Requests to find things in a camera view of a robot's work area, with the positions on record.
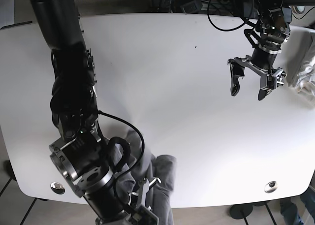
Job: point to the left silver table grommet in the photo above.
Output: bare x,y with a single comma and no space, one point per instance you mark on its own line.
57,188

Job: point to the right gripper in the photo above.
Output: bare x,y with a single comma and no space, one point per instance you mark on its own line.
95,168

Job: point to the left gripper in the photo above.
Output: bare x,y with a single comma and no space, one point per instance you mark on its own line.
261,63

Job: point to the white printed T-shirt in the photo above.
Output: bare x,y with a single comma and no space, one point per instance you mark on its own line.
301,78

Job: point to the silver table grommet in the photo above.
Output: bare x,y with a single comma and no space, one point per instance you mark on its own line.
57,188
271,187

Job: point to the black round stand base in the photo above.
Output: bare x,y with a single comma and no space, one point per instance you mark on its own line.
240,211

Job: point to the right silver table grommet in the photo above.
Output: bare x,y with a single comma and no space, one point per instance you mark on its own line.
271,187

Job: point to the grey printed T-shirt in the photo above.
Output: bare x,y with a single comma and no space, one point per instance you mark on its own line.
150,166

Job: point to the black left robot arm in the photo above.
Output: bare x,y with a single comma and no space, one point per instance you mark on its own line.
267,33

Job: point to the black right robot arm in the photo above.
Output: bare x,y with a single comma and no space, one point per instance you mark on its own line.
73,104

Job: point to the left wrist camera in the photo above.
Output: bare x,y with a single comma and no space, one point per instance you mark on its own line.
271,83

